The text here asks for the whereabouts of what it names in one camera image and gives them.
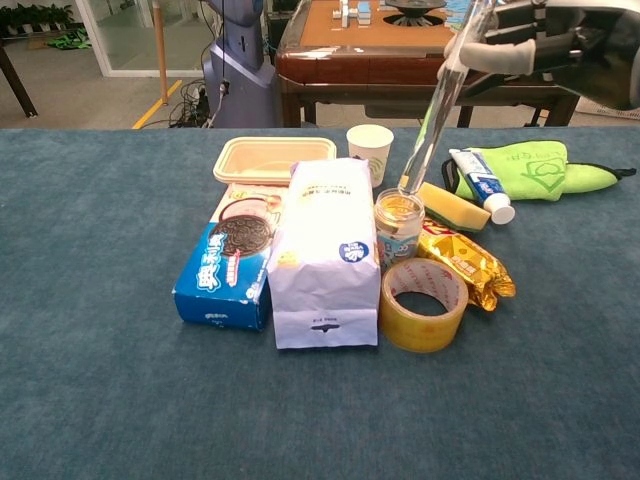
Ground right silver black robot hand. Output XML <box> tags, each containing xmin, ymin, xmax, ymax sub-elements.
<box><xmin>443</xmin><ymin>0</ymin><xmax>640</xmax><ymax>111</ymax></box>

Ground clear glass test tube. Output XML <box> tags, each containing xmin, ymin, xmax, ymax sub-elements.
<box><xmin>398</xmin><ymin>0</ymin><xmax>496</xmax><ymax>197</ymax></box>

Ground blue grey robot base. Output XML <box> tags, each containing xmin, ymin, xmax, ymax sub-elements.
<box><xmin>202</xmin><ymin>0</ymin><xmax>279</xmax><ymax>129</ymax></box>

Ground white blue toothpaste tube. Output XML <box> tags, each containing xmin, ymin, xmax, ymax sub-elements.
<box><xmin>448</xmin><ymin>148</ymin><xmax>517</xmax><ymax>225</ymax></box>

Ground green cloth with black trim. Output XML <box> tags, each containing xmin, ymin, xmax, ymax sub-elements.
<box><xmin>440</xmin><ymin>139</ymin><xmax>638</xmax><ymax>203</ymax></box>

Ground black mahjong table centre dome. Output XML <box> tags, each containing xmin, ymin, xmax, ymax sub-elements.
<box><xmin>382</xmin><ymin>0</ymin><xmax>449</xmax><ymax>26</ymax></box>

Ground yellow sponge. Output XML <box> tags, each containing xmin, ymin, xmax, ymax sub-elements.
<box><xmin>416</xmin><ymin>181</ymin><xmax>493</xmax><ymax>233</ymax></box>

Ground brown mahjong table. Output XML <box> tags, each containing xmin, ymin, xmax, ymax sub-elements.
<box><xmin>274</xmin><ymin>0</ymin><xmax>584</xmax><ymax>129</ymax></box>

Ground white paper cup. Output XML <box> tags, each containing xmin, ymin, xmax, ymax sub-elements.
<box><xmin>346</xmin><ymin>124</ymin><xmax>395</xmax><ymax>189</ymax></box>

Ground gold snack package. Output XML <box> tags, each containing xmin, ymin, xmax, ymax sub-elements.
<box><xmin>417</xmin><ymin>219</ymin><xmax>517</xmax><ymax>313</ymax></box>

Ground clear glass jar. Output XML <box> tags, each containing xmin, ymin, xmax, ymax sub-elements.
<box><xmin>373</xmin><ymin>187</ymin><xmax>426</xmax><ymax>274</ymax></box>

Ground white paper bag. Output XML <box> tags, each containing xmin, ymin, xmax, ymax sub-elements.
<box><xmin>266</xmin><ymin>157</ymin><xmax>381</xmax><ymax>350</ymax></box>

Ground yellow tape roll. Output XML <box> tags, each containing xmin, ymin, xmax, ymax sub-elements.
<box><xmin>378</xmin><ymin>257</ymin><xmax>470</xmax><ymax>354</ymax></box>

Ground beige plastic food tray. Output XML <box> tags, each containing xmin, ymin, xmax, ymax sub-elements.
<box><xmin>212</xmin><ymin>136</ymin><xmax>338</xmax><ymax>187</ymax></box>

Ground wooden pole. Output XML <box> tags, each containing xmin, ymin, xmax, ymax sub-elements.
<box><xmin>152</xmin><ymin>0</ymin><xmax>170</xmax><ymax>106</ymax></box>

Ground blue cookie box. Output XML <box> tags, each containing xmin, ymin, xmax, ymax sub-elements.
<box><xmin>171</xmin><ymin>182</ymin><xmax>291</xmax><ymax>333</ymax></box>

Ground green potted plants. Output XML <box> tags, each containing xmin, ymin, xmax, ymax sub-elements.
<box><xmin>0</xmin><ymin>3</ymin><xmax>76</xmax><ymax>36</ymax></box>

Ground dark table leg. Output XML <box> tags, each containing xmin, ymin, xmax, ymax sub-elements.
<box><xmin>0</xmin><ymin>39</ymin><xmax>39</xmax><ymax>119</ymax></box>

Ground blue table cloth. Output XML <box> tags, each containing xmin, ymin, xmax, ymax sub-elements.
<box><xmin>0</xmin><ymin>127</ymin><xmax>640</xmax><ymax>480</ymax></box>

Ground black cable bundle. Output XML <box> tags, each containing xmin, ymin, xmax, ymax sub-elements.
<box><xmin>168</xmin><ymin>79</ymin><xmax>211</xmax><ymax>129</ymax></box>

